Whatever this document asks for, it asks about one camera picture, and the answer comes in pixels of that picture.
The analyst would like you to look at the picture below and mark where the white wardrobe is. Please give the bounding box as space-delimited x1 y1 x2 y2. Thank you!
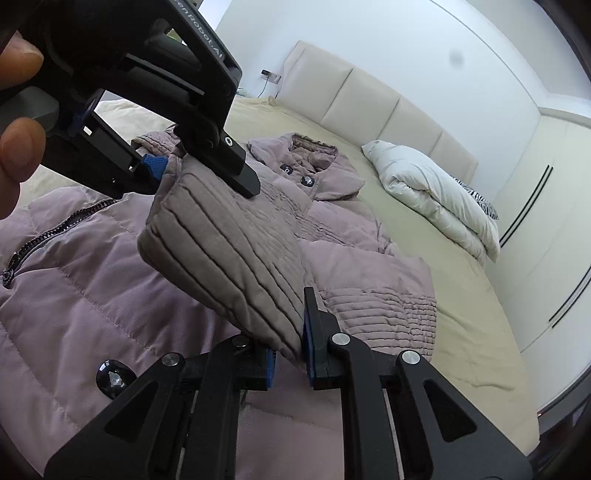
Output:
485 106 591 411

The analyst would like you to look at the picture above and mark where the black wardrobe handle pair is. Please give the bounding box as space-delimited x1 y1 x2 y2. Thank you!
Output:
498 164 554 248
549 276 591 329

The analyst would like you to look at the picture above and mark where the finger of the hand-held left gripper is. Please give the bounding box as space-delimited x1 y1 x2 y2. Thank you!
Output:
177 114 262 200
69 110 168 200

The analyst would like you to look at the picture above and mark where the person's left hand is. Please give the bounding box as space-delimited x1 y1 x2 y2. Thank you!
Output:
0 36 47 220

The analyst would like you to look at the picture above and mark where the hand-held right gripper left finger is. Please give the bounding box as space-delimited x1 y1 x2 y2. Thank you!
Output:
44 335 278 480

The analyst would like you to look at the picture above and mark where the zebra print pillow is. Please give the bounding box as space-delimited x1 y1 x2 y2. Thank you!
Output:
455 178 499 221

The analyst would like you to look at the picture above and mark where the cream padded headboard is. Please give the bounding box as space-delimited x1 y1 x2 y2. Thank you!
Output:
277 41 479 185

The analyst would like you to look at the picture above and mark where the mauve quilted puffer jacket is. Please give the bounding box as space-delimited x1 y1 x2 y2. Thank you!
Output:
0 131 437 480

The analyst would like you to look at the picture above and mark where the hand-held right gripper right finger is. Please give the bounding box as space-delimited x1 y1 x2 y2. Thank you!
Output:
302 286 534 480

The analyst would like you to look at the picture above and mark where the bed with beige sheet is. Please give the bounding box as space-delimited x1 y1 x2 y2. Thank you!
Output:
18 95 541 467

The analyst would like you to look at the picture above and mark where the white folded duvet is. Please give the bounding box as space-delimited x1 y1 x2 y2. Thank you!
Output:
361 140 502 264

